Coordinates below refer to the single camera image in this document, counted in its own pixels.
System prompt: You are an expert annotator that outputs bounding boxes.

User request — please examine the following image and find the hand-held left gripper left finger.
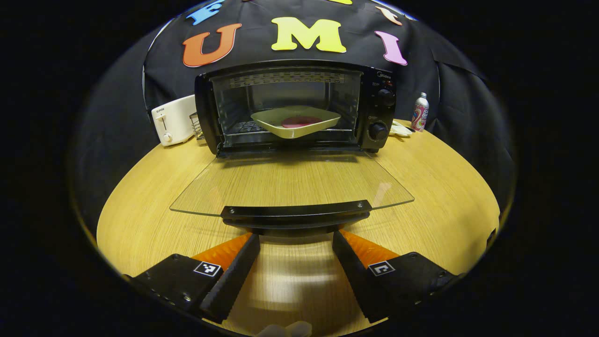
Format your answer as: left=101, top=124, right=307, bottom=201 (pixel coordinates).
left=124, top=233, right=261, bottom=324

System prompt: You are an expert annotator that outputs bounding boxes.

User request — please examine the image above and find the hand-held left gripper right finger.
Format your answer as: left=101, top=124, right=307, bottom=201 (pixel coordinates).
left=332, top=229, right=464, bottom=323

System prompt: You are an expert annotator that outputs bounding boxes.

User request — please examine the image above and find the cream square plate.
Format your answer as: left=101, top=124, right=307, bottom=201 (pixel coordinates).
left=251, top=105, right=342, bottom=139

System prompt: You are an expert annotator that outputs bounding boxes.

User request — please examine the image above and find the black electric oven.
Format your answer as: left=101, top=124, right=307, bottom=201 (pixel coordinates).
left=169, top=59, right=415, bottom=237

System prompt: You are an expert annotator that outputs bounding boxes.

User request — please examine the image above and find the pink ham slice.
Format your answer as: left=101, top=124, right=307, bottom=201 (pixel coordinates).
left=281, top=116, right=322, bottom=129

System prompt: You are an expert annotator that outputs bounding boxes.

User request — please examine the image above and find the white divided bean tray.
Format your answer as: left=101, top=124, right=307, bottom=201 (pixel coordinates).
left=388, top=120, right=415, bottom=137

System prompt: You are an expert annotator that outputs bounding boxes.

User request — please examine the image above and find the white toaster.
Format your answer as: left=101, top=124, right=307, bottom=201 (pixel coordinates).
left=151, top=95, right=198, bottom=147

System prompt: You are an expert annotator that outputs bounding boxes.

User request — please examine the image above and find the silver pink drink bottle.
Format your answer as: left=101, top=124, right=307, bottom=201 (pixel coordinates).
left=411, top=92, right=430, bottom=132

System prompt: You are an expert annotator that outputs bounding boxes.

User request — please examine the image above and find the metal wire rack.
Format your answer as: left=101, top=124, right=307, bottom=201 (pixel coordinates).
left=189, top=111, right=206, bottom=141

